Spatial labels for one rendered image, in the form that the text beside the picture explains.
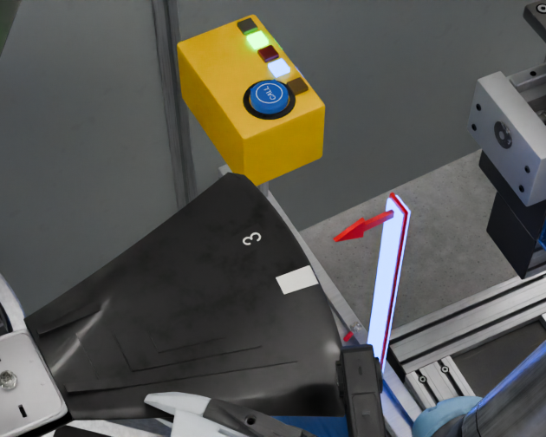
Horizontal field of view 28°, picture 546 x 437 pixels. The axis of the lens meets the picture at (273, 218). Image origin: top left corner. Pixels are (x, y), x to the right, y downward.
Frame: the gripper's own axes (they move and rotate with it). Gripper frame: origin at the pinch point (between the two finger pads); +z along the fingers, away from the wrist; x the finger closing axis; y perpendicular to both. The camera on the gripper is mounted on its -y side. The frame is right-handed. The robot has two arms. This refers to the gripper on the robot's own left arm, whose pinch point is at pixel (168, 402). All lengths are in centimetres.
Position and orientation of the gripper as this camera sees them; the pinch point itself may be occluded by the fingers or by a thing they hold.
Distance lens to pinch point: 83.4
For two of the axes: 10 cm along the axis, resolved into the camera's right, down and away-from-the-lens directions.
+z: -9.1, -3.3, 2.4
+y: -4.1, 8.0, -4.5
